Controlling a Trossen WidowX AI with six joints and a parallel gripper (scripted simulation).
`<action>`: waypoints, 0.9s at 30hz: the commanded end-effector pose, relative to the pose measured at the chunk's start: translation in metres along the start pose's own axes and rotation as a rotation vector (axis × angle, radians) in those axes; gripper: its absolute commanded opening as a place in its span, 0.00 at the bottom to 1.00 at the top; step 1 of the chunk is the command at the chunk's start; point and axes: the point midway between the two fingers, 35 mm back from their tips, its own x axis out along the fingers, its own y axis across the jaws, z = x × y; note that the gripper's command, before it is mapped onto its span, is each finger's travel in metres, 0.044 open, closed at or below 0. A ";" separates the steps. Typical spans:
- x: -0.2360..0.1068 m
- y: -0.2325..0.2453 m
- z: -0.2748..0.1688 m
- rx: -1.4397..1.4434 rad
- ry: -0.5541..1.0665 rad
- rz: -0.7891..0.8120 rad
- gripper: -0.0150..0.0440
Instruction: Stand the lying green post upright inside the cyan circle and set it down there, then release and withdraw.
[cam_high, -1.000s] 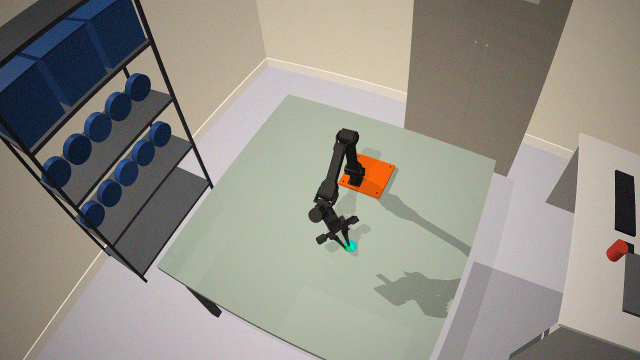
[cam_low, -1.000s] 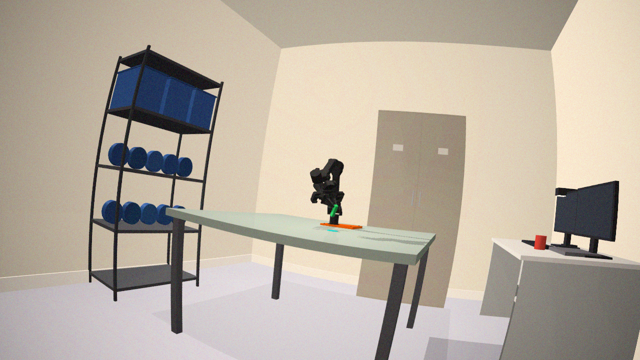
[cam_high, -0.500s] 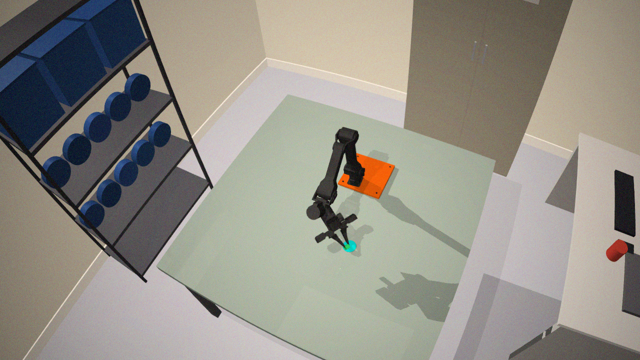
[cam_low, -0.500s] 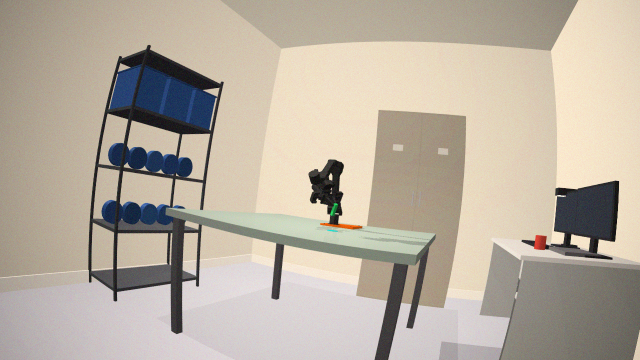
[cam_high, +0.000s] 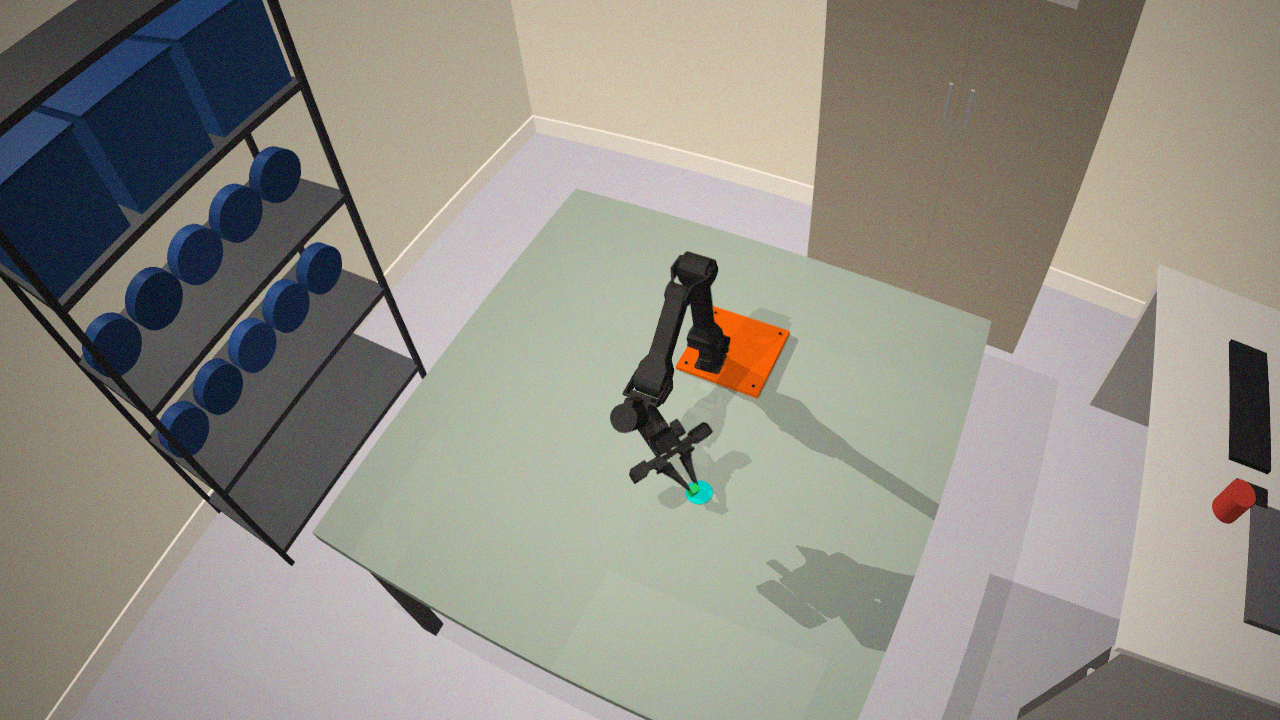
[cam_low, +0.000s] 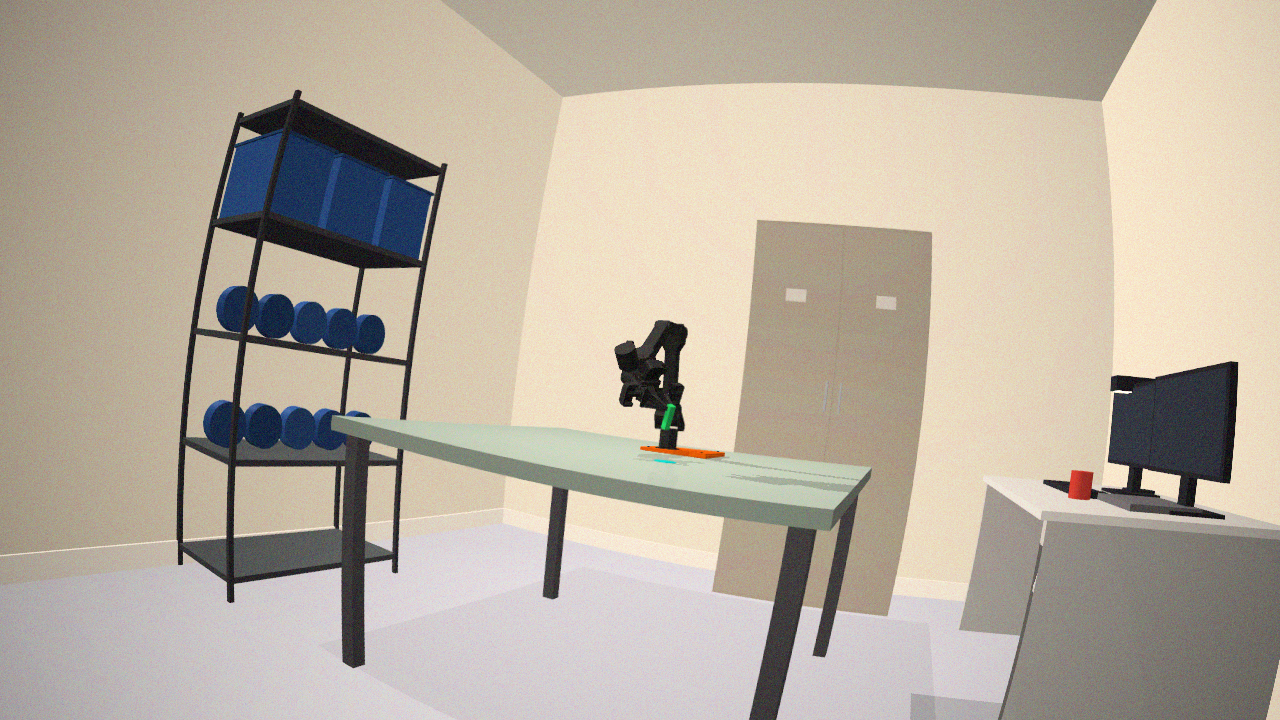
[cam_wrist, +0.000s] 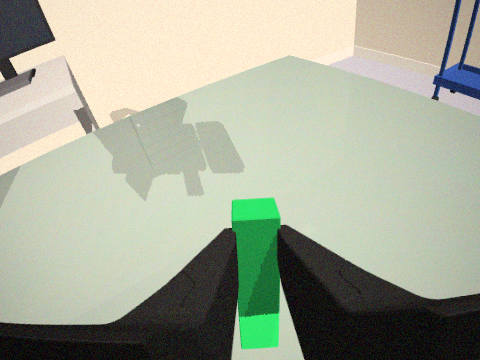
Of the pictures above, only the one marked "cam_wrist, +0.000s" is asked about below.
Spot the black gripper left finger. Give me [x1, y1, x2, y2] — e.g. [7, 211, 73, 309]
[0, 228, 239, 360]

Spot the green rectangular post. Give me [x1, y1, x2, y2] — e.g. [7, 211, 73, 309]
[231, 199, 280, 349]

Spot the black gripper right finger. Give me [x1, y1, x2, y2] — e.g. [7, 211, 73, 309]
[277, 224, 480, 360]

